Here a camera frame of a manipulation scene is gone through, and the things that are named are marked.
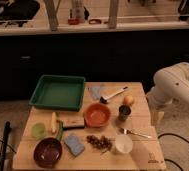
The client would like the orange yellow apple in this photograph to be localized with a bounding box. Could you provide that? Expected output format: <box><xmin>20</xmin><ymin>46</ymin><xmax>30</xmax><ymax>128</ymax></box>
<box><xmin>123</xmin><ymin>95</ymin><xmax>134</xmax><ymax>106</ymax></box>

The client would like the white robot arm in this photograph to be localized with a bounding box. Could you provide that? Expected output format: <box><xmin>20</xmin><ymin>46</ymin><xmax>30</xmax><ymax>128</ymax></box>
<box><xmin>146</xmin><ymin>62</ymin><xmax>189</xmax><ymax>126</ymax></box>

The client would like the orange bowl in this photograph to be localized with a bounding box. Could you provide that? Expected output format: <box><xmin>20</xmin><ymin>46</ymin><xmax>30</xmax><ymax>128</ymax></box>
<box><xmin>84</xmin><ymin>103</ymin><xmax>111</xmax><ymax>127</ymax></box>

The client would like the dark purple bowl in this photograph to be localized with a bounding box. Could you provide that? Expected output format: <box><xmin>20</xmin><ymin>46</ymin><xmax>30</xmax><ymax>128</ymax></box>
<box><xmin>33</xmin><ymin>137</ymin><xmax>62</xmax><ymax>168</ymax></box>

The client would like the small green bowl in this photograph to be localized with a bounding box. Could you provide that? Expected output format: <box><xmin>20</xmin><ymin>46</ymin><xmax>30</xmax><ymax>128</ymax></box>
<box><xmin>31</xmin><ymin>123</ymin><xmax>46</xmax><ymax>139</ymax></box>

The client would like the dark metal cup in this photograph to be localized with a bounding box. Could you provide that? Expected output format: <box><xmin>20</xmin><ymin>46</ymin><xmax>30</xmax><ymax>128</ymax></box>
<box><xmin>118</xmin><ymin>105</ymin><xmax>131</xmax><ymax>121</ymax></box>

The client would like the silver fork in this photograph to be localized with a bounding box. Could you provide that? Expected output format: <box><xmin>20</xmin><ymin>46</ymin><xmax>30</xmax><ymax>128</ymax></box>
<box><xmin>119</xmin><ymin>128</ymin><xmax>152</xmax><ymax>139</ymax></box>

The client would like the white cup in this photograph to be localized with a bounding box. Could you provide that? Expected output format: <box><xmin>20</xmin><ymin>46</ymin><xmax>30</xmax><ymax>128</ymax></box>
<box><xmin>114</xmin><ymin>134</ymin><xmax>133</xmax><ymax>154</ymax></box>

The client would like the bunch of dark grapes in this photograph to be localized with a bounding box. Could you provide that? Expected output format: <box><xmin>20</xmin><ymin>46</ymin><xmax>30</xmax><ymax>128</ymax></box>
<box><xmin>86</xmin><ymin>135</ymin><xmax>112</xmax><ymax>150</ymax></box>

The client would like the light blue cloth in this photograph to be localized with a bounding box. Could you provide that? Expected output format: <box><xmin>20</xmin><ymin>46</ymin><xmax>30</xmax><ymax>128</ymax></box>
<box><xmin>88</xmin><ymin>85</ymin><xmax>103</xmax><ymax>100</ymax></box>

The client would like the wooden block with black base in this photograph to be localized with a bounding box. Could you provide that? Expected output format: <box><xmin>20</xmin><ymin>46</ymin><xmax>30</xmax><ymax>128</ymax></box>
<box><xmin>63</xmin><ymin>117</ymin><xmax>85</xmax><ymax>130</ymax></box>

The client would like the blue sponge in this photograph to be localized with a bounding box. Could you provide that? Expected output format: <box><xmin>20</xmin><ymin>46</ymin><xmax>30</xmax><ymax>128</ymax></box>
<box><xmin>64</xmin><ymin>133</ymin><xmax>85</xmax><ymax>156</ymax></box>

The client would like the green plastic tray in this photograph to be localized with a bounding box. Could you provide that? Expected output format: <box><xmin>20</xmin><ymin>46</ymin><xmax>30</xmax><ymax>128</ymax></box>
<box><xmin>29</xmin><ymin>75</ymin><xmax>85</xmax><ymax>111</ymax></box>

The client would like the green curved vegetable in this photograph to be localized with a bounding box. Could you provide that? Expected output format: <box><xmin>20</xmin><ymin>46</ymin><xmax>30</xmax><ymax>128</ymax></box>
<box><xmin>56</xmin><ymin>121</ymin><xmax>63</xmax><ymax>141</ymax></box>

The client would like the yellow banana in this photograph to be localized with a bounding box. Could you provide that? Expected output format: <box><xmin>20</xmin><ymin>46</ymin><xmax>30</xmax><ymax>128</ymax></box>
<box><xmin>51</xmin><ymin>112</ymin><xmax>57</xmax><ymax>134</ymax></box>

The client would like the white bottle on shelf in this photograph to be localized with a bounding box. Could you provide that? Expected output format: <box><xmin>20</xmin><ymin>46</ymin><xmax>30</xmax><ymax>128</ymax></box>
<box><xmin>71</xmin><ymin>0</ymin><xmax>85</xmax><ymax>23</ymax></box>

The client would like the black stand pole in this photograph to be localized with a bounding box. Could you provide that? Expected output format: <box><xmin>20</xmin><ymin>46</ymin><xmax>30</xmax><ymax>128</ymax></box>
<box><xmin>0</xmin><ymin>121</ymin><xmax>11</xmax><ymax>171</ymax></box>

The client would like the black bag on shelf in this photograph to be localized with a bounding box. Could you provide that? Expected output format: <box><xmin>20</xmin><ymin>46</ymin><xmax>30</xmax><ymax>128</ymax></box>
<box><xmin>0</xmin><ymin>0</ymin><xmax>40</xmax><ymax>27</ymax></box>

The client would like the black cable on floor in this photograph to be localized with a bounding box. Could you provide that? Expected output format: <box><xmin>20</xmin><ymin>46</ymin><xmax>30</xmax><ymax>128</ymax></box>
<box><xmin>157</xmin><ymin>132</ymin><xmax>189</xmax><ymax>171</ymax></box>

